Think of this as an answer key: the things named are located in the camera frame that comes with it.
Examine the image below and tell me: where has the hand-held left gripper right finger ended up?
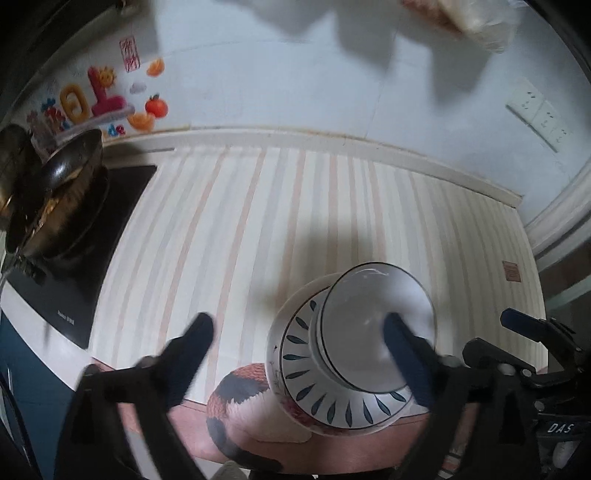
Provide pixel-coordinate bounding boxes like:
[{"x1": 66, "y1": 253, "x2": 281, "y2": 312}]
[{"x1": 385, "y1": 313, "x2": 541, "y2": 480}]

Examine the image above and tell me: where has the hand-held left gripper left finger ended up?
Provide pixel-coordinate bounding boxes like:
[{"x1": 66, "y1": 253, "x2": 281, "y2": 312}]
[{"x1": 55, "y1": 313, "x2": 214, "y2": 480}]

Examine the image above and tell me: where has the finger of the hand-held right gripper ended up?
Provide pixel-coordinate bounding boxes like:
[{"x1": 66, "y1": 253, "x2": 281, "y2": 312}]
[
  {"x1": 463, "y1": 338, "x2": 536, "y2": 379},
  {"x1": 501, "y1": 308, "x2": 591, "y2": 356}
]

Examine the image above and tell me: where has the small white bowl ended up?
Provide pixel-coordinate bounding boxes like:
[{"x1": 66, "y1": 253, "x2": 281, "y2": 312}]
[{"x1": 316, "y1": 262, "x2": 438, "y2": 393}]

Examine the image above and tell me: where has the red floral white bowl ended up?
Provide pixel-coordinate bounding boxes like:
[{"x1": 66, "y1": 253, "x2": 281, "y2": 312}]
[{"x1": 264, "y1": 272, "x2": 430, "y2": 437}]

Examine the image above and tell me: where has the blue striped white bowl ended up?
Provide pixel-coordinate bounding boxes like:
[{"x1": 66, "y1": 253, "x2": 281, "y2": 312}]
[{"x1": 277, "y1": 286, "x2": 416, "y2": 430}]

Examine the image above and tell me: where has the calico cat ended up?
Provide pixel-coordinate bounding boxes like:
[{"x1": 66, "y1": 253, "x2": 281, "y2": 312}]
[{"x1": 206, "y1": 362, "x2": 315, "y2": 472}]

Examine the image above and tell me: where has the black induction cooktop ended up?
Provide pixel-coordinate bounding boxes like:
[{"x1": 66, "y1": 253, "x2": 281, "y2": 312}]
[{"x1": 4, "y1": 164, "x2": 158, "y2": 350}]

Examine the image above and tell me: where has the striped counter mat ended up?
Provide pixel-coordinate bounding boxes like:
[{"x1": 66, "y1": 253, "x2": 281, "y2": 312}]
[{"x1": 88, "y1": 143, "x2": 550, "y2": 407}]

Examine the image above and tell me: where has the dark frying pan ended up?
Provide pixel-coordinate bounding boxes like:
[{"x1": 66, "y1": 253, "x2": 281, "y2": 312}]
[{"x1": 4, "y1": 129, "x2": 109, "y2": 259}]

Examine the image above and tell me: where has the dark metal pot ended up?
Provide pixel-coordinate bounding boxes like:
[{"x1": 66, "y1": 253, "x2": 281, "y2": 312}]
[{"x1": 0, "y1": 124, "x2": 38, "y2": 222}]

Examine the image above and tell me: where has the clear plastic bag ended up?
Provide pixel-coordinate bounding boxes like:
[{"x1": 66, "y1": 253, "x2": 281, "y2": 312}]
[{"x1": 402, "y1": 0, "x2": 518, "y2": 54}]

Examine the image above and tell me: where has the white wall socket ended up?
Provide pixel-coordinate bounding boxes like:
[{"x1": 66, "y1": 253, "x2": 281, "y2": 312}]
[
  {"x1": 505, "y1": 78, "x2": 546, "y2": 125},
  {"x1": 531, "y1": 99, "x2": 573, "y2": 153}
]

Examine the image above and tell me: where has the colourful wall sticker set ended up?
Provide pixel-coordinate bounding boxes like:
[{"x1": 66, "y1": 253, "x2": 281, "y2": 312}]
[{"x1": 25, "y1": 37, "x2": 169, "y2": 144}]

